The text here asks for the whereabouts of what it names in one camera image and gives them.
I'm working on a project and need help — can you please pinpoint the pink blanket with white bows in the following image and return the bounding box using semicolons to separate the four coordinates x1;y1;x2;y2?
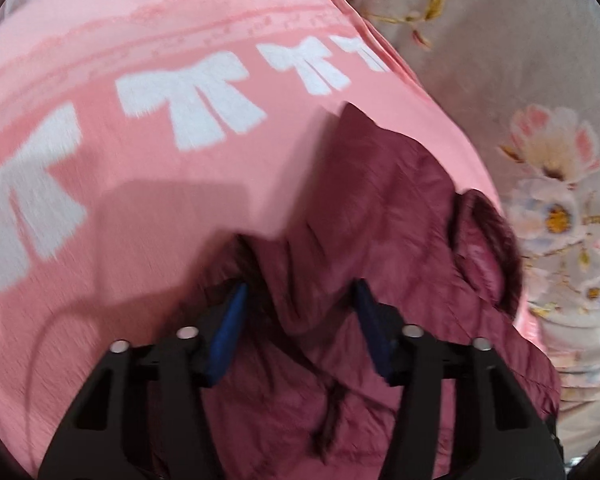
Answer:
0;0;546;480

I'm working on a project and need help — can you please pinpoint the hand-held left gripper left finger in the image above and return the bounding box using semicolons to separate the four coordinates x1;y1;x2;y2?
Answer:
37;282;251;480

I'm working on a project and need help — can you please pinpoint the maroon puffer jacket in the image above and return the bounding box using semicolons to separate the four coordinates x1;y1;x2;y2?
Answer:
147;101;563;480

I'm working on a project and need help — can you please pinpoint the grey floral bed sheet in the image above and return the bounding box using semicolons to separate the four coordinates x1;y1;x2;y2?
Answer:
0;0;600;466

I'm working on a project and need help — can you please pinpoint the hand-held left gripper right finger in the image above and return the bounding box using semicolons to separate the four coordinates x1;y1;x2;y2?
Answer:
352;279;567;480

